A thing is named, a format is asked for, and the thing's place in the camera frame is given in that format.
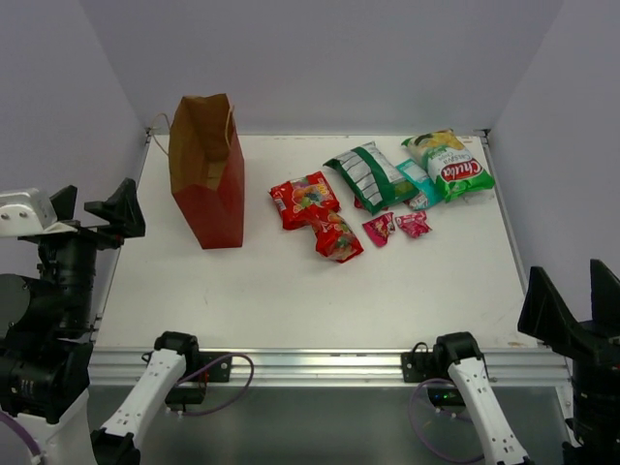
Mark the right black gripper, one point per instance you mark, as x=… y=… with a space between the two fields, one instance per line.
x=550 y=317

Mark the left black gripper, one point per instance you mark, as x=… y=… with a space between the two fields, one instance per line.
x=74 y=234

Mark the red brown paper bag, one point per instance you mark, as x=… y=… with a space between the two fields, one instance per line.
x=207 y=173

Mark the teal snack packet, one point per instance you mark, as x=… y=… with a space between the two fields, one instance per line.
x=428 y=194

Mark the green Chuba chips bag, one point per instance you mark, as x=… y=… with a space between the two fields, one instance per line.
x=451 y=166

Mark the red gummy candy bag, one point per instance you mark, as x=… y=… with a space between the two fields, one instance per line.
x=296 y=199

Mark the dark green chips bag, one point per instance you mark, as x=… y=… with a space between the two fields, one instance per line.
x=374 y=180

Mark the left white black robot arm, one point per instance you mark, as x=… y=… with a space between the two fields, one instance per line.
x=45 y=332

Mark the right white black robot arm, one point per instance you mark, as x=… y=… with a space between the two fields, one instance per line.
x=594 y=423

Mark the right black controller box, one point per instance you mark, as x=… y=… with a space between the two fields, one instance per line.
x=445 y=397

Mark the black controller box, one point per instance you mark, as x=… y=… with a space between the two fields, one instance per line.
x=179 y=398
x=445 y=397

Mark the left black controller box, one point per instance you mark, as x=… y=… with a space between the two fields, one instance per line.
x=179 y=398

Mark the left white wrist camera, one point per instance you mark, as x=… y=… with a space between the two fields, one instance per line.
x=26 y=212

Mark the aluminium mounting rail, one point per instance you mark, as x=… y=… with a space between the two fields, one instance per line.
x=515 y=367

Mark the right black base bracket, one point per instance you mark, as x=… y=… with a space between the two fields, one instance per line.
x=418 y=364

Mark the black base bracket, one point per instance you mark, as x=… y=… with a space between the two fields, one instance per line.
x=211 y=367
x=418 y=364

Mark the left black base bracket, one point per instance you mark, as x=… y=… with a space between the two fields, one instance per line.
x=211 y=367

